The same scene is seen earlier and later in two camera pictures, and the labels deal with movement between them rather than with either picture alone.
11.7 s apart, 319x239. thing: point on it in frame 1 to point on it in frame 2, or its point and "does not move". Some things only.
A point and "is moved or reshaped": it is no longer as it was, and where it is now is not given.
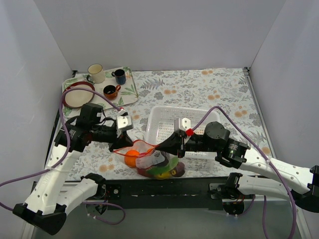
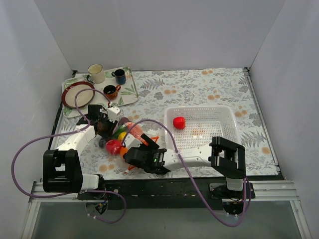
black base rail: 176,193 does not move
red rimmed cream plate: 76,98 does not move
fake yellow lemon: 164,176 is moved or reshaped
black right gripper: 181,143 to 136,153
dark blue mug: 120,75 does not move
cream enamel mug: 96,74 does not move
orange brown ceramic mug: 110,91 does not move
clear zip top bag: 151,161 is moved or reshaped
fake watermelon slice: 157,158 is moved or reshaped
